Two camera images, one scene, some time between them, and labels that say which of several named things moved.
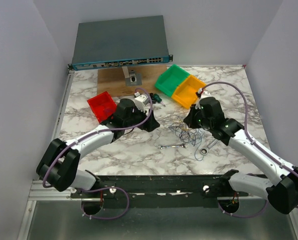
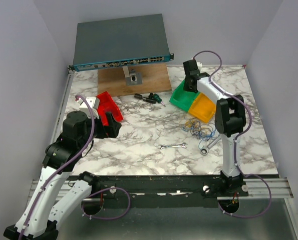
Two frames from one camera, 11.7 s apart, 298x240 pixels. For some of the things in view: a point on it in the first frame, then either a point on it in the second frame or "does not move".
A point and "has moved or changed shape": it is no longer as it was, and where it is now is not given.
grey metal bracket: [132, 78] does not move
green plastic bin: [169, 80] to [183, 99]
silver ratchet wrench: [204, 151] does not move
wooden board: [112, 80] does not move
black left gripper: [151, 124] to [110, 131]
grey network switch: [118, 43] does not move
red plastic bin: [103, 106] does not move
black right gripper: [189, 119] to [186, 88]
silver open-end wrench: [160, 146] does not move
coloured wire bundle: [186, 134] has moved or changed shape
